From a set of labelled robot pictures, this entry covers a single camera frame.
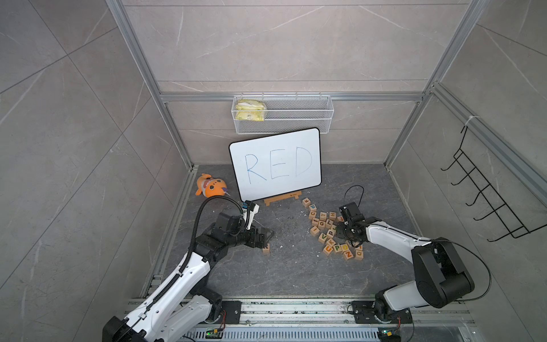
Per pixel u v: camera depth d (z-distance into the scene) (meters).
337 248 0.86
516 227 0.58
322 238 0.89
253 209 0.69
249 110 0.87
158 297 0.42
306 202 1.01
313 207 1.00
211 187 1.00
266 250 0.86
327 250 0.86
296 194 1.02
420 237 0.50
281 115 1.01
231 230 0.58
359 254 0.85
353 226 0.68
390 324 0.71
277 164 0.94
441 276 0.43
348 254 0.84
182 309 0.56
